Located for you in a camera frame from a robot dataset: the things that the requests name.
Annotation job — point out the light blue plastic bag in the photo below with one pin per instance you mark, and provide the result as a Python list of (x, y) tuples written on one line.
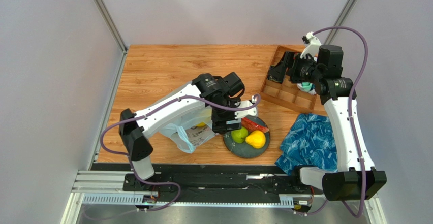
[(184, 133)]

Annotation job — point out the wooden compartment tray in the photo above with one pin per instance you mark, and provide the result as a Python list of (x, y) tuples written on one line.
[(288, 95)]

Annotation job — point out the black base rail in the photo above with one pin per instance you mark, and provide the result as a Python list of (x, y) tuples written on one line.
[(257, 184)]

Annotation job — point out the yellow fake lemon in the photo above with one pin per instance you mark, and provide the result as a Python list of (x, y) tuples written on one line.
[(201, 124)]

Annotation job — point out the dark blue ceramic plate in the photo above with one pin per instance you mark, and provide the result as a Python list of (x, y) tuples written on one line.
[(244, 150)]

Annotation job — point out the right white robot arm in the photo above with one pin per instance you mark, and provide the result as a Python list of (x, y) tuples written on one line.
[(356, 177)]

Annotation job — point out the blue patterned cloth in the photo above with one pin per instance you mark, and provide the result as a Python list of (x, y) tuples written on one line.
[(310, 141)]

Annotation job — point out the yellow fake pear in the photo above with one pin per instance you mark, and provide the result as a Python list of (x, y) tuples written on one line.
[(256, 139)]

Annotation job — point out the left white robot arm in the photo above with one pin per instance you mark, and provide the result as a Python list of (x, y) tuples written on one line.
[(206, 106)]

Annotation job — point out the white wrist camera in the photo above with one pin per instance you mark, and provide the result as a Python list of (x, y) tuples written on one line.
[(248, 108), (312, 45)]

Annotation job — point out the green fake pear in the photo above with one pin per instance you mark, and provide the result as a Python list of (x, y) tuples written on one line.
[(239, 136)]

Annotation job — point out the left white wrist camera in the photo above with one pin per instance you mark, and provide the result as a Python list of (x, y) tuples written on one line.
[(248, 108)]

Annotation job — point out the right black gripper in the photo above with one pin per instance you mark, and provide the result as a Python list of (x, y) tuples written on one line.
[(287, 65)]

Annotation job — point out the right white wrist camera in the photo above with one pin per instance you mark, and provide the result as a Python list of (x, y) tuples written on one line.
[(312, 45)]

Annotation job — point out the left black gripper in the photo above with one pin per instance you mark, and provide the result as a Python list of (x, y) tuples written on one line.
[(219, 125)]

